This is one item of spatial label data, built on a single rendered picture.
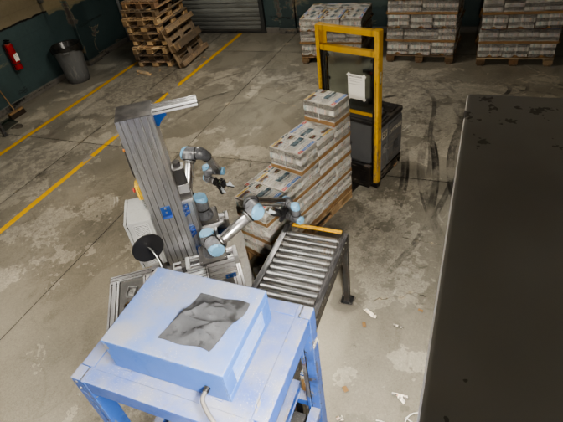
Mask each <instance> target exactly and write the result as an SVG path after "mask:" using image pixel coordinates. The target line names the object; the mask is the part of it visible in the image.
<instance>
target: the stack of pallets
mask: <svg viewBox="0 0 563 422"><path fill-rule="evenodd" d="M182 1H183V0H176V1H171V0H124V1H122V2H121V6H122V10H121V11H120V12H121V15H122V19H121V21H122V23H123V27H126V29H127V33H128V34H129V37H130V40H131V41H132V42H133V44H134V45H133V47H132V52H133V54H134V57H135V59H136V61H137V62H138V63H139V65H140V67H144V66H146V65H147V64H149V63H152V67H159V66H160V65H162V64H163V63H167V64H168V67H173V66H174V65H175V64H176V62H177V61H176V60H174V57H173V54H171V52H170V50H169V48H168V45H166V41H165V39H164V38H163V36H162V35H161V34H160V32H159V31H161V30H162V29H164V28H166V27H167V26H168V25H169V24H170V23H172V22H174V21H175V20H176V19H178V18H180V17H181V16H183V15H184V14H185V13H187V7H184V6H183V4H182ZM130 4H131V5H130ZM174 6H176V8H174ZM179 13H181V14H179ZM144 52H145V53H144Z"/></svg>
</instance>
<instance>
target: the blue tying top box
mask: <svg viewBox="0 0 563 422"><path fill-rule="evenodd" d="M200 293H204V294H209V295H212V296H216V297H219V298H223V299H232V300H241V301H246V302H248V303H250V305H249V308H248V310H247V312H246V313H245V315H244V316H243V317H242V318H240V319H239V320H238V321H237V322H234V323H233V324H232V325H231V326H230V327H229V328H228V329H227V331H226V332H225V334H224V335H223V337H222V338H221V339H220V340H219V341H218V342H217V343H216V345H215V346H214V347H213V349H212V350H211V351H209V352H208V351H206V350H205V349H203V348H201V347H193V346H184V345H179V344H176V343H173V342H170V341H167V340H164V339H162V338H158V336H159V335H160V334H161V333H162V332H163V331H164V330H165V329H166V328H167V327H168V326H169V324H170V323H171V322H172V321H173V320H174V319H175V318H176V316H177V315H178V314H179V313H180V312H181V311H182V310H183V309H184V308H186V307H188V306H189V305H191V304H192V303H193V302H194V301H195V300H196V299H197V298H198V296H199V294H200ZM270 321H271V311H270V307H269V302H268V299H267V294H266V291H264V290H261V289H256V288H252V287H249V286H242V285H237V284H233V283H229V282H225V281H222V280H214V279H210V278H206V277H203V276H198V275H191V274H187V273H183V272H179V271H175V270H168V269H164V268H160V267H157V268H156V269H155V271H154V272H153V273H152V274H151V275H150V276H149V278H148V279H147V281H146V282H145V283H144V284H143V286H142V287H141V289H140V290H139V291H138V292H137V294H136V295H135V296H134V297H133V298H132V300H131V301H130V302H129V304H128V305H127V307H126V308H125V309H124V310H123V312H122V313H121V315H120V316H119V317H118V318H117V319H116V320H115V322H114V323H113V324H112V325H111V327H110V328H109V330H108V331H107V332H106V334H105V335H104V336H103V338H102V339H101V341H102V343H103V344H104V346H105V347H106V350H107V351H108V353H109V354H110V355H111V357H112V359H113V360H114V362H115V364H116V365H117V366H119V367H122V368H127V369H130V370H132V371H135V372H138V373H142V374H145V375H148V376H151V377H154V378H158V379H161V380H163V381H166V382H169V383H174V384H177V385H179V386H182V387H185V388H187V389H192V390H195V391H198V392H200V393H203V392H202V390H203V388H204V386H205V385H206V386H209V387H210V391H209V393H208V395H210V396H213V397H216V398H219V399H223V400H226V401H229V402H232V401H233V399H234V397H235V395H236V393H237V390H238V388H239V387H240V384H241V382H242V380H243V378H244V377H245V373H246V371H247V369H248V367H249V366H250V364H251V360H252V358H253V357H254V355H255V353H256V350H257V348H258V346H259V344H260V342H261V339H262V338H263V336H264V334H265V332H266V329H267V327H268V325H269V323H270Z"/></svg>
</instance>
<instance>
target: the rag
mask: <svg viewBox="0 0 563 422"><path fill-rule="evenodd" d="M249 305H250V303H248V302H246V301H241V300H232V299H223V298H219V297H216V296H212V295H209V294H204V293H200V294H199V296H198V298H197V299H196V300H195V301H194V302H193V303H192V304H191V305H189V306H188V307H186V308H184V309H183V310H182V311H181V312H180V313H179V314H178V315H177V316H176V318H175V319H174V320H173V321H172V322H171V323H170V324H169V326H168V327H167V328H166V329H165V330H164V331H163V332H162V333H161V334H160V335H159V336H158V338H162V339H164V340H167V341H170V342H173V343H176V344H179V345H184V346H193V347H201V348H203V349H205V350H206V351H208V352H209V351H211V350H212V349H213V347H214V346H215V345H216V343H217V342H218V341H219V340H220V339H221V338H222V337H223V335H224V334H225V332H226V331H227V329H228V328H229V327H230V326H231V325H232V324H233V323H234V322H237V321H238V320H239V319H240V318H242V317H243V316H244V315H245V313H246V312H247V310H248V308H249Z"/></svg>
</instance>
